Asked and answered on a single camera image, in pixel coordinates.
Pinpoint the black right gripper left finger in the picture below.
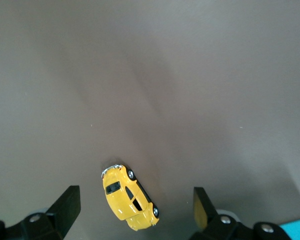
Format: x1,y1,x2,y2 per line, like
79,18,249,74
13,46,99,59
0,185,81,240

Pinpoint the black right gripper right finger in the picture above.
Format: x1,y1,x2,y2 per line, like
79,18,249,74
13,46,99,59
191,186,291,240

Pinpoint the yellow beetle toy car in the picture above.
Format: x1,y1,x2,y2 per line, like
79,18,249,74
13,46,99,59
100,163,161,232

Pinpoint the turquoise plastic bin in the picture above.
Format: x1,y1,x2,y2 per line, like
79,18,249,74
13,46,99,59
279,217,300,240

